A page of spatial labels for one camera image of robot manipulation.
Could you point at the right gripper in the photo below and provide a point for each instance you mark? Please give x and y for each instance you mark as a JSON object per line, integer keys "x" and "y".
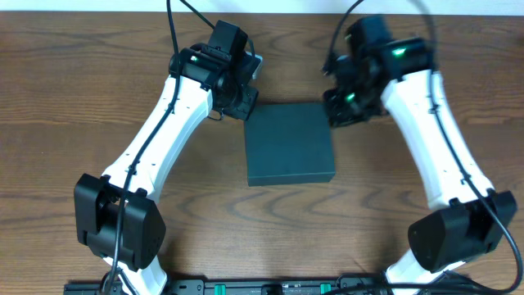
{"x": 339, "y": 115}

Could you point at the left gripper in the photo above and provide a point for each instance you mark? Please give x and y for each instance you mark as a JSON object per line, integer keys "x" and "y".
{"x": 244, "y": 103}

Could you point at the dark green gift box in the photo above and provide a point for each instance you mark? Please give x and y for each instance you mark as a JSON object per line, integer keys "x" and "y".
{"x": 288, "y": 144}

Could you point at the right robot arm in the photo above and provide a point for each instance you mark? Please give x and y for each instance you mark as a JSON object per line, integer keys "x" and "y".
{"x": 400, "y": 78}

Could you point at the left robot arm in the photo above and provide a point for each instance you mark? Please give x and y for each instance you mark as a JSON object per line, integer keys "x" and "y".
{"x": 117, "y": 215}

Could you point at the black mounting rail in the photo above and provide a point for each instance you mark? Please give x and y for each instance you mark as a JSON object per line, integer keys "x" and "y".
{"x": 253, "y": 287}

